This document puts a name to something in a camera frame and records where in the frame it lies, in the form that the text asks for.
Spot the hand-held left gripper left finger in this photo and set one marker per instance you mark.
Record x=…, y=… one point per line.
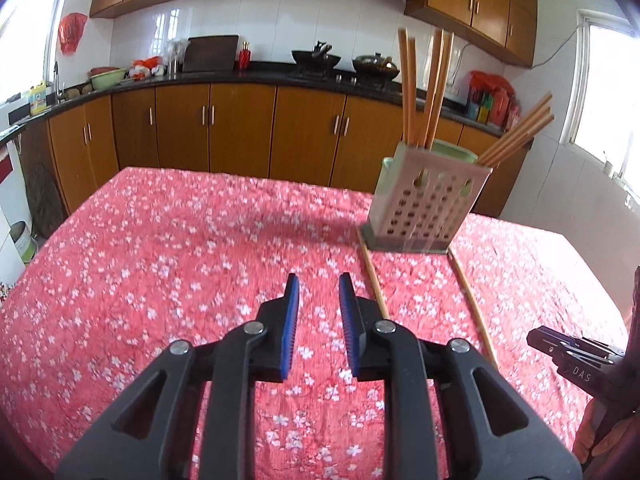
x=290, y=325

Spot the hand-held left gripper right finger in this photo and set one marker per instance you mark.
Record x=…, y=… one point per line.
x=347, y=325

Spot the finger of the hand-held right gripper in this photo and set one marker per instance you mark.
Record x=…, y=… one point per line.
x=560, y=344
x=590, y=372

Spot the perforated metal chopstick holder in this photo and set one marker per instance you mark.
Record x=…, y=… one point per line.
x=425, y=200

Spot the steel cup with utensils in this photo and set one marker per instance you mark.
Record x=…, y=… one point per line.
x=175, y=57

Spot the red floral tablecloth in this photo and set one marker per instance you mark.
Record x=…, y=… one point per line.
x=150, y=260

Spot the wooden base cabinets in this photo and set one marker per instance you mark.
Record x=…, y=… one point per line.
x=240, y=130

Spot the gas stove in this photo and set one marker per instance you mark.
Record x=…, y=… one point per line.
x=325, y=77

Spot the bright window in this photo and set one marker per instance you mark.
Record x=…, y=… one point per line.
x=610, y=100

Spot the red bags with bottles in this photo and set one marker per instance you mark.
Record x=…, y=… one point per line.
x=492, y=100

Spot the black kitchen countertop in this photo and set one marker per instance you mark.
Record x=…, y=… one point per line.
x=210, y=77

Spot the black wok with lid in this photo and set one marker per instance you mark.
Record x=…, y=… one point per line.
x=375, y=66

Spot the red bottle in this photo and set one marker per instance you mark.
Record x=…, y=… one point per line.
x=245, y=57

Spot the white bucket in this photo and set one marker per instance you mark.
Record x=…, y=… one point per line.
x=22, y=242

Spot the dark cutting board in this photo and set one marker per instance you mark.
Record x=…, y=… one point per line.
x=210, y=54

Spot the red and white bag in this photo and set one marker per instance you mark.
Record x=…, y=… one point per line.
x=146, y=67

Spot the green basin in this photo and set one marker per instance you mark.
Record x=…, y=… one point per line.
x=107, y=77

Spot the yellow detergent bottle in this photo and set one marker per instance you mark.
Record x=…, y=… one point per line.
x=38, y=102

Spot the metal faucet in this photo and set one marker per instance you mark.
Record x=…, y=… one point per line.
x=56, y=82

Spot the hanging red plastic bag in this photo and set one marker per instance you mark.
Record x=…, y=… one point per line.
x=72, y=32

